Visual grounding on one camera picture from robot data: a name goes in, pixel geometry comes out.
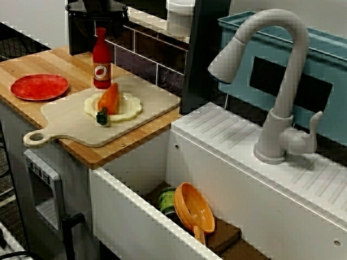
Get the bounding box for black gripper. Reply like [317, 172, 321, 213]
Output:
[64, 0, 130, 39]

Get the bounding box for red sauce bottle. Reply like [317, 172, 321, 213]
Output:
[92, 27, 112, 89]

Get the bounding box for orange toy carrot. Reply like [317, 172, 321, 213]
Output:
[95, 82, 119, 127]

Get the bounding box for narrow black upright panel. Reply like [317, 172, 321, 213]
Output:
[67, 10, 94, 57]

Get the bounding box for white cup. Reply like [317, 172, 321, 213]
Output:
[165, 0, 196, 37]

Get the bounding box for red round plate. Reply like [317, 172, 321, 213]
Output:
[10, 73, 70, 101]

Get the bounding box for cream scalloped plate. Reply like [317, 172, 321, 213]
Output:
[83, 91, 144, 123]

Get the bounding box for pale wooden cutting board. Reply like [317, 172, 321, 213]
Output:
[23, 75, 182, 149]

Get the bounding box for wide dark upright pillar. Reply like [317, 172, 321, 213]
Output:
[180, 0, 232, 114]

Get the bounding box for white toy kitchen cabinet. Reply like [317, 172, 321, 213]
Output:
[0, 100, 101, 260]

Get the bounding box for teal plastic bin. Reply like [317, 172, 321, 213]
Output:
[216, 10, 347, 141]

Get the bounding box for black rectangular bin label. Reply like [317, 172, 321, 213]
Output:
[249, 56, 333, 112]

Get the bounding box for green can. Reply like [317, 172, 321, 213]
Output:
[158, 187, 177, 215]

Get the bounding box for orange toy colander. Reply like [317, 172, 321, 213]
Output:
[173, 181, 216, 244]

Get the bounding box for grey toy faucet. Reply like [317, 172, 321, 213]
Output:
[207, 8, 325, 165]

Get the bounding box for white toy sink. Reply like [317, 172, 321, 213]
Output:
[88, 101, 347, 260]

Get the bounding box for brown sink mat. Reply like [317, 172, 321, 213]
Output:
[143, 180, 271, 260]

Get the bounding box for black wire basket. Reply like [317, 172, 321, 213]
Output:
[0, 21, 52, 63]

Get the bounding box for black cabinet handle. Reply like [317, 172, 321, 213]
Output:
[61, 212, 87, 260]

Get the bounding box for white wire rack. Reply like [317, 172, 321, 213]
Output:
[0, 220, 27, 260]

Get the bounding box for black floor cable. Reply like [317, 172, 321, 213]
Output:
[0, 251, 41, 260]

